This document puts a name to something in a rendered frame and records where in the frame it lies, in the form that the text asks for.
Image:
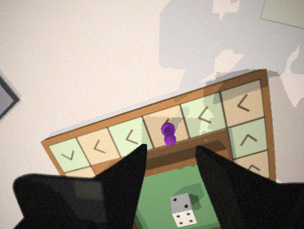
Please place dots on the purple pawn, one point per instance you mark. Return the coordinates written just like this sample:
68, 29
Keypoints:
168, 130

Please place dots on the wooden board game with central tray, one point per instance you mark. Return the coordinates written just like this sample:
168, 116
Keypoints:
240, 110

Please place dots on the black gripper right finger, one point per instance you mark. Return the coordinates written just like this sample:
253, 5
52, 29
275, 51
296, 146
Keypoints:
243, 199

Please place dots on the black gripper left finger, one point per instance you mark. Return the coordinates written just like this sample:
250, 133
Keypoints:
109, 199

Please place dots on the white die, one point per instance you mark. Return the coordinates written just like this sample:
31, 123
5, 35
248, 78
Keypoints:
182, 210

